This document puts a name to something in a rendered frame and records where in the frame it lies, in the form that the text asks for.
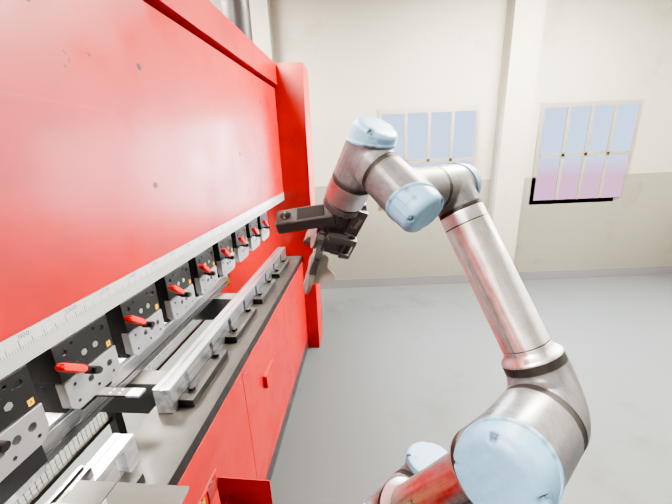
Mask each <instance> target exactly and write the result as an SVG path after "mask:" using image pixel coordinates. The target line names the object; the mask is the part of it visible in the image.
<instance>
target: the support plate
mask: <svg viewBox="0 0 672 504"><path fill-rule="evenodd" d="M115 483H116V482H105V481H87V480H79V482H78V483H77V484H76V485H75V486H74V487H73V489H72V490H71V491H70V492H69V493H68V494H67V495H66V497H65V498H64V499H63V500H62V501H61V502H60V503H62V504H100V503H101V502H102V500H103V499H104V498H105V496H106V495H107V494H108V492H109V491H110V490H111V488H112V487H113V486H114V484H115ZM188 491H189V486H179V485H161V484H142V483H124V482H118V483H117V484H116V485H115V487H114V488H113V489H112V491H111V492H110V493H109V495H108V496H107V498H106V499H107V502H108V504H182V503H183V501H184V499H185V497H186V495H187V493H188Z"/></svg>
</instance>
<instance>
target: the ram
mask: <svg viewBox="0 0 672 504"><path fill-rule="evenodd" d="M283 192H284V191H283V180H282V168H281V156H280V144H279V132H278V120H277V109H276V97H275V88H273V87H272V86H270V85H269V84H267V83H266V82H264V81H263V80H261V79H260V78H258V77H257V76H255V75H254V74H252V73H251V72H249V71H248V70H246V69H245V68H243V67H242V66H240V65H239V64H237V63H236V62H234V61H233V60H231V59H230V58H228V57H227V56H225V55H224V54H222V53H221V52H219V51H218V50H216V49H215V48H213V47H212V46H210V45H209V44H207V43H206V42H204V41H203V40H201V39H200V38H198V37H197V36H195V35H194V34H192V33H191V32H189V31H188V30H186V29H185V28H183V27H182V26H180V25H178V24H177V23H175V22H174V21H172V20H171V19H169V18H168V17H166V16H165V15H163V14H162V13H160V12H159V11H157V10H156V9H154V8H153V7H151V6H150V5H148V4H147V3H145V2H144V1H142V0H0V343H1V342H3V341H5V340H7V339H9V338H11V337H13V336H14V335H16V334H18V333H20V332H22V331H24V330H26V329H28V328H29V327H31V326H33V325H35V324H37V323H39V322H41V321H43V320H44V319H46V318H48V317H50V316H52V315H54V314H56V313H58V312H59V311H61V310H63V309H65V308H67V307H69V306H71V305H73V304H74V303H76V302H78V301H80V300H82V299H84V298H86V297H88V296H89V295H91V294H93V293H95V292H97V291H99V290H101V289H103V288H104V287H106V286H108V285H110V284H112V283H114V282H116V281H118V280H119V279H121V278H123V277H125V276H127V275H129V274H131V273H133V272H135V271H136V270H138V269H140V268H142V267H144V266H146V265H148V264H150V263H151V262H153V261H155V260H157V259H159V258H161V257H163V256H165V255H166V254H168V253H170V252H172V251H174V250H176V249H178V248H180V247H181V246H183V245H185V244H187V243H189V242H191V241H193V240H195V239H196V238H198V237H200V236H202V235H204V234H206V233H208V232H210V231H211V230H213V229H215V228H217V227H219V226H221V225H223V224H225V223H226V222H228V221H230V220H232V219H234V218H236V217H238V216H240V215H241V214H243V213H245V212H247V211H249V210H251V209H253V208H255V207H256V206H258V205H260V204H262V203H264V202H266V201H268V200H270V199H271V198H273V197H275V196H277V195H279V194H281V193H283ZM283 200H284V196H283V197H282V198H280V199H278V200H277V201H275V202H273V203H271V204H270V205H268V206H266V207H265V208H263V209H261V210H259V211H258V212H256V213H254V214H253V215H251V216H249V217H247V218H246V219H244V220H242V221H241V222H239V223H237V224H236V225H234V226H232V227H230V228H229V229H227V230H225V231H224V232H222V233H220V234H218V235H217V236H215V237H213V238H212V239H210V240H208V241H207V242H205V243H203V244H201V245H200V246H198V247H196V248H195V249H193V250H191V251H189V252H188V253H186V254H184V255H183V256H181V257H179V258H178V259H176V260H174V261H172V262H171V263H169V264H167V265H166V266H164V267H162V268H160V269H159V270H157V271H155V272H154V273H152V274H150V275H148V276H147V277H145V278H143V279H142V280H140V281H138V282H137V283H135V284H133V285H131V286H130V287H128V288H126V289H125V290H123V291H121V292H119V293H118V294H116V295H114V296H113V297H111V298H109V299H108V300H106V301H104V302H102V303H101V304H99V305H97V306H96V307H94V308H92V309H90V310H89V311H87V312H85V313H84V314H82V315H80V316H79V317H77V318H75V319H73V320H72V321H70V322H68V323H67V324H65V325H63V326H61V327H60V328H58V329H56V330H55V331H53V332H51V333H49V334H48V335H46V336H44V337H43V338H41V339H39V340H38V341H36V342H34V343H32V344H31V345H29V346H27V347H26V348H24V349H22V350H20V351H19V352H17V353H15V354H14V355H12V356H10V357H9V358H7V359H5V360H3V361H2V362H0V380H1V379H2V378H4V377H5V376H7V375H9V374H10V373H12V372H13V371H15V370H16V369H18V368H20V367H21V366H23V365H24V364H26V363H27V362H29V361H31V360H32V359H34V358H35V357H37V356H39V355H40V354H42V353H43V352H45V351H46V350H48V349H50V348H51V347H53V346H54V345H56V344H57V343H59V342H61V341H62V340H64V339H65V338H67V337H69V336H70V335H72V334H73V333H75V332H76V331H78V330H80V329H81V328H83V327H84V326H86V325H87V324H89V323H91V322H92V321H94V320H95V319H97V318H99V317H100V316H102V315H103V314H105V313H106V312H108V311H110V310H111V309H113V308H114V307H116V306H117V305H119V304H121V303H122V302H124V301H125V300H127V299H128V298H130V297H132V296H133V295H135V294H136V293H138V292H140V291H141V290H143V289H144V288H146V287H147V286H149V285H151V284H152V283H154V282H155V281H157V280H158V279H160V278H162V277H163V276H165V275H166V274H168V273H170V272H171V271H173V270H174V269H176V268H177V267H179V266H181V265H182V264H184V263H185V262H187V261H188V260H190V259H192V258H193V257H195V256H196V255H198V254H200V253H201V252H203V251H204V250H206V249H207V248H209V247H211V246H212V245H214V244H215V243H217V242H218V241H220V240H222V239H223V238H225V237H226V236H228V235H230V234H231V233H233V232H234V231H236V230H237V229H239V228H241V227H242V226H244V225H245V224H247V223H248V222H250V221H252V220H253V219H255V218H256V217H258V216H259V215H261V214H263V213H264V212H266V211H267V210H269V209H271V208H272V207H274V206H275V205H277V204H278V203H280V202H282V201H283Z"/></svg>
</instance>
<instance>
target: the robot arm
mask: <svg viewBox="0 0 672 504"><path fill-rule="evenodd" d="M397 138H398V135H397V133H396V131H395V129H394V128H393V127H392V126H391V125H390V124H388V123H386V122H385V121H383V120H381V119H378V118H376V117H372V116H361V117H358V118H357V119H356V120H355V121H354V123H353V125H352V127H351V130H350V132H349V134H348V136H347V137H346V138H345V143H344V146H343V148H342V151H341V153H340V156H339V158H338V161H337V163H336V166H335V169H334V171H333V174H332V176H331V178H330V181H329V183H328V186H327V188H326V191H325V196H324V199H323V204H319V205H312V206H306V207H300V208H294V209H287V210H281V211H278V212H277V213H276V222H275V226H276V229H277V232H278V233H279V234H282V233H288V232H295V231H301V230H307V233H306V235H305V238H304V241H303V243H304V244H305V245H309V244H310V246H311V248H312V249H313V253H312V254H311V255H310V258H309V262H308V268H307V271H306V274H305V279H304V282H303V288H304V291H305V294H307V295H308V294H309V292H310V290H311V288H312V285H313V284H319V283H331V282H333V281H334V279H335V273H334V272H332V271H331V270H330V269H329V268H328V262H329V258H328V256H327V255H325V254H323V251H324V252H329V253H330V254H334V255H338V258H342V259H347V260H348V259H349V257H350V255H351V253H352V252H353V250H354V248H355V246H356V244H357V243H358V242H357V235H358V233H359V231H360V229H361V227H362V226H363V224H364V222H365V220H366V218H367V216H368V210H367V204H366V200H367V198H368V196H369V195H370V196H371V197H372V198H373V199H374V200H375V201H376V202H377V203H378V205H379V206H380V207H381V208H382V209H383V210H384V211H385V212H386V214H387V216H388V217H389V218H390V219H391V220H392V221H394V222H396V223H397V224H398V225H399V226H400V227H401V228H402V229H403V230H404V231H406V232H409V233H414V232H418V231H420V230H421V229H422V228H424V227H427V226H428V225H429V224H430V223H432V222H433V221H434V220H435V219H436V217H437V216H438V217H439V219H440V222H441V224H442V226H443V228H444V230H445V232H446V234H447V236H448V239H449V241H450V243H451V245H452V247H453V249H454V251H455V253H456V256H457V258H458V260H459V262H460V264H461V266H462V268H463V270H464V272H465V275H466V277H467V279H468V281H469V283H470V285H471V287H472V289H473V291H474V294H475V296H476V298H477V300H478V302H479V304H480V306H481V308H482V311H483V313H484V315H485V317H486V319H487V321H488V323H489V325H490V327H491V330H492V332H493V334H494V336H495V338H496V340H497V342H498V344H499V347H500V349H501V351H502V353H503V358H502V360H501V366H502V368H503V370H504V372H505V375H506V378H507V390H505V391H504V393H503V394H502V395H501V396H500V397H499V398H498V399H497V400H496V401H495V402H494V403H493V404H492V405H491V406H490V407H489V408H488V409H487V410H486V411H485V412H483V413H482V414H481V415H480V416H479V417H477V418H476V419H474V420H473V421H472V422H470V423H469V424H468V425H466V426H465V427H463V428H462V429H461V430H459V431H458V432H457V433H456V434H455V435H454V437H453V439H452V441H451V444H450V451H449V452H447V451H446V450H445V449H443V448H442V447H440V446H438V445H436V444H434V443H427V442H417V443H414V444H412V445H411V446H410V447H409V448H408V450H407V453H406V455H405V461H406V462H405V464H404V465H403V466H402V467H401V468H400V469H399V470H398V471H396V472H395V473H394V474H393V475H392V476H391V477H390V478H389V479H388V480H387V481H386V482H385V483H383V484H382V485H381V486H380V487H379V488H378V489H377V490H376V491H375V492H374V493H373V494H372V495H371V496H370V497H369V498H367V499H366V500H365V501H363V502H362V504H559V503H560V501H561V499H562V496H563V493H564V489H565V487H566V485H567V483H568V481H569V480H570V478H571V476H572V474H573V472H574V470H575V468H576V467H577V465H578V463H579V461H580V459H581V457H582V455H583V454H584V452H585V451H586V449H587V447H588V445H589V442H590V437H591V419H590V412H589V409H588V405H587V401H586V398H585V395H584V392H583V390H582V387H581V385H580V382H579V380H578V377H577V375H576V373H575V371H574V368H573V366H572V364H571V362H570V360H569V358H568V356H567V354H566V352H565V350H564V348H563V347H562V346H561V345H559V344H557V343H555V342H552V340H551V338H550V336H549V334H548V332H547V330H546V328H545V326H544V324H543V322H542V320H541V318H540V316H539V314H538V312H537V310H536V308H535V306H534V304H533V302H532V300H531V298H530V296H529V294H528V292H527V290H526V288H525V286H524V284H523V282H522V280H521V278H520V276H519V274H518V272H517V270H516V268H515V266H514V264H513V262H512V260H511V258H510V256H509V254H508V252H507V250H506V248H505V246H504V244H503V242H502V240H501V238H500V236H499V234H498V232H497V230H496V228H495V226H494V224H493V222H492V220H491V218H490V216H489V214H488V212H487V210H486V208H485V206H484V204H483V202H482V200H481V199H480V197H479V193H480V191H481V188H482V178H481V175H480V173H479V171H478V170H477V169H476V168H475V167H473V166H472V165H469V164H466V163H456V162H452V163H447V164H443V165H433V166H422V167H411V166H410V165H409V164H407V163H406V162H405V161H404V160H403V159H402V158H401V157H400V156H399V155H398V154H397V153H396V152H395V151H394V150H393V148H395V146H396V145H395V143H396V141H397ZM351 247H352V249H351V251H350V253H349V254H348V252H349V250H350V248H351ZM347 254H348V255H347Z"/></svg>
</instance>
